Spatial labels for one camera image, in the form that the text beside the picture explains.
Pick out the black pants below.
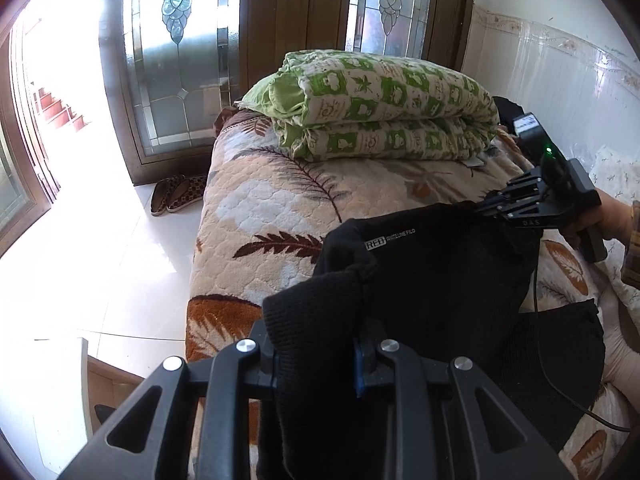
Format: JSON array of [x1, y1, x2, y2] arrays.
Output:
[[257, 203, 604, 479]]

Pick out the black clothing pile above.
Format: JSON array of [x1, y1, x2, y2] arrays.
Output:
[[494, 96, 525, 136]]

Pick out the person's right hand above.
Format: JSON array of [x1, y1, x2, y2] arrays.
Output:
[[560, 188, 634, 248]]

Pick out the white floral quilt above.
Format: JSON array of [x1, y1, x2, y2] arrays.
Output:
[[589, 146, 639, 327]]

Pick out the green patterned folded quilt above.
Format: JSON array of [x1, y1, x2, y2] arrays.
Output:
[[238, 50, 499, 162]]

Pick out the leaf patterned bed blanket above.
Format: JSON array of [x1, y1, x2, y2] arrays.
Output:
[[186, 108, 630, 479]]

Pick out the brown slippers pair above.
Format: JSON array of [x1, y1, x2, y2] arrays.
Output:
[[150, 174, 207, 217]]

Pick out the stained glass wooden door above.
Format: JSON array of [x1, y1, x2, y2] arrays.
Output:
[[100, 0, 473, 185]]

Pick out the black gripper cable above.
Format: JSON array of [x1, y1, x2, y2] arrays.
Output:
[[531, 266, 632, 434]]

